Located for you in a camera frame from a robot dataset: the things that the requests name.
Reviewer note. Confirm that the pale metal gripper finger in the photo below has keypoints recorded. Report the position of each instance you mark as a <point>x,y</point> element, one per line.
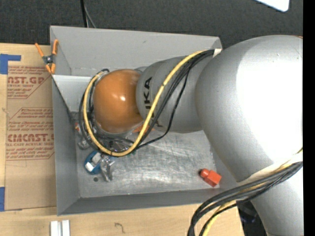
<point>111,166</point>
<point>104,168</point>

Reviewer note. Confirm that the red-orange block with cap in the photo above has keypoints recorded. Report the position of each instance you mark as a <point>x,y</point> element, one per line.
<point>211,177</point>

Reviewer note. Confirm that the blue and white round object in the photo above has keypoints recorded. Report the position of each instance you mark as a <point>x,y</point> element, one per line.
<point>92,165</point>

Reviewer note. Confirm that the brown cardboard board, red print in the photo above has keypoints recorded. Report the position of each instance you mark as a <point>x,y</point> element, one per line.
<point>29,176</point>

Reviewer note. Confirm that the grey metal bin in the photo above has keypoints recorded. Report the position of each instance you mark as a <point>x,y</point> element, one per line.
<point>160,163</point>

